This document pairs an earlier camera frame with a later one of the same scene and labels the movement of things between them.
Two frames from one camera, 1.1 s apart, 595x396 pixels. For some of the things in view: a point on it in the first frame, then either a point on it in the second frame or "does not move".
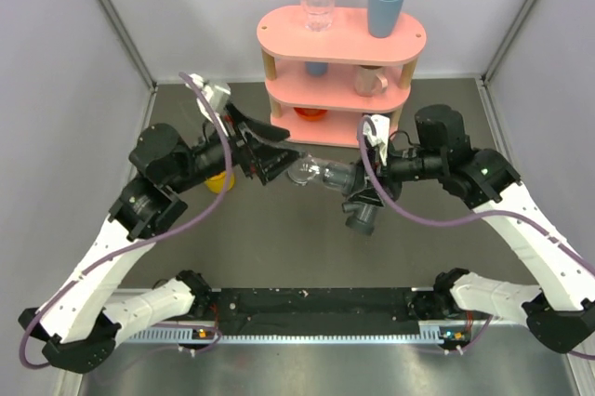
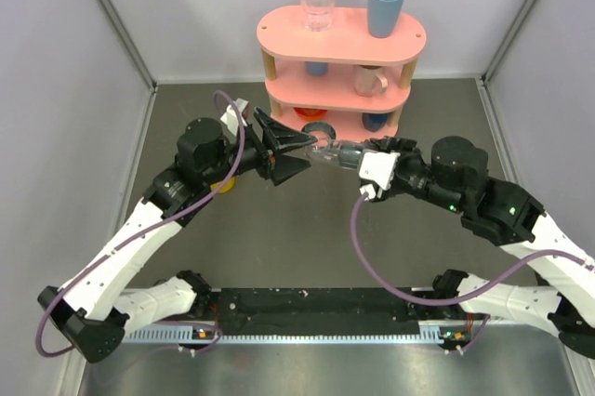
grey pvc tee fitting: (363, 217) → (350, 155)
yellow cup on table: (216, 183) does not move
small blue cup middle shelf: (316, 69) does not move
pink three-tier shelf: (323, 83) does not move
